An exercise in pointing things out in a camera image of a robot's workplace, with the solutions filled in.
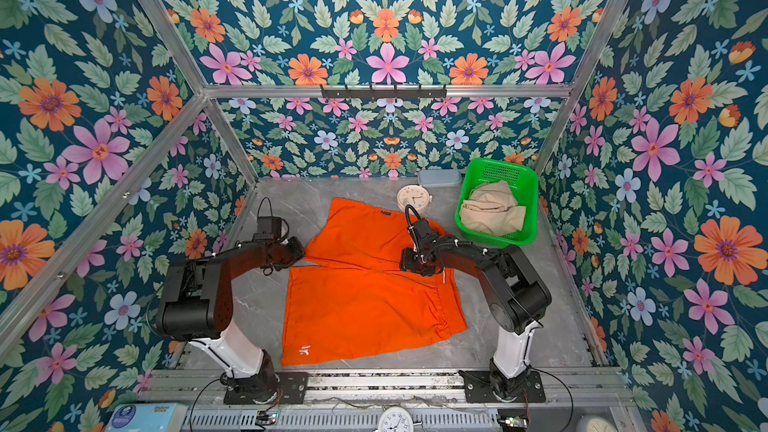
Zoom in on orange shorts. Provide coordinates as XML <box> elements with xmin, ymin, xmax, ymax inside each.
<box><xmin>281</xmin><ymin>198</ymin><xmax>468</xmax><ymax>367</ymax></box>

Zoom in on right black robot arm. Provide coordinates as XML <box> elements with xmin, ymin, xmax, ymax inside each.
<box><xmin>400</xmin><ymin>205</ymin><xmax>552</xmax><ymax>402</ymax></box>

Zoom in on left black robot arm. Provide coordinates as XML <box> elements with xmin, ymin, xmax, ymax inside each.
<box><xmin>156</xmin><ymin>215</ymin><xmax>304</xmax><ymax>404</ymax></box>

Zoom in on beige shorts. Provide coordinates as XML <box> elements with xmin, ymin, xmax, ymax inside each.
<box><xmin>459</xmin><ymin>181</ymin><xmax>527</xmax><ymax>237</ymax></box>

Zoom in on pink round alarm clock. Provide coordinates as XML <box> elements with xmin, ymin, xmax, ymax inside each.
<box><xmin>396</xmin><ymin>184</ymin><xmax>432</xmax><ymax>214</ymax></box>

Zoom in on grey rectangular box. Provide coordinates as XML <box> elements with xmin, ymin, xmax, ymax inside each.
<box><xmin>418</xmin><ymin>169</ymin><xmax>463</xmax><ymax>188</ymax></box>

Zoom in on green plastic basket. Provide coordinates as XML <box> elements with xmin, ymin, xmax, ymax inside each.
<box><xmin>455</xmin><ymin>158</ymin><xmax>539</xmax><ymax>248</ymax></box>

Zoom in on white clock at bottom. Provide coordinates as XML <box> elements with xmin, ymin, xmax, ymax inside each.
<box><xmin>376</xmin><ymin>406</ymin><xmax>415</xmax><ymax>432</ymax></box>

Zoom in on blue tissue pack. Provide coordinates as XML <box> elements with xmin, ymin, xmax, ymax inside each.
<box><xmin>105</xmin><ymin>403</ymin><xmax>188</xmax><ymax>432</ymax></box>

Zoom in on round beige object bottom right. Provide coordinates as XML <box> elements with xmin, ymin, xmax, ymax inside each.
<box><xmin>576</xmin><ymin>414</ymin><xmax>617</xmax><ymax>432</ymax></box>

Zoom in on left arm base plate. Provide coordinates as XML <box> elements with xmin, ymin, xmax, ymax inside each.
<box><xmin>220</xmin><ymin>371</ymin><xmax>309</xmax><ymax>405</ymax></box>

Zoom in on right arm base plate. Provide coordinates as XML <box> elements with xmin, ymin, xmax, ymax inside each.
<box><xmin>459</xmin><ymin>369</ymin><xmax>546</xmax><ymax>404</ymax></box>

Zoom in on black wall hook rail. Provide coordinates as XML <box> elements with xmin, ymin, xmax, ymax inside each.
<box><xmin>320</xmin><ymin>85</ymin><xmax>448</xmax><ymax>100</ymax></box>

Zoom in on aluminium mounting rail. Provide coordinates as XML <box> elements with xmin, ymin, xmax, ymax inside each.
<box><xmin>137</xmin><ymin>368</ymin><xmax>636</xmax><ymax>407</ymax></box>

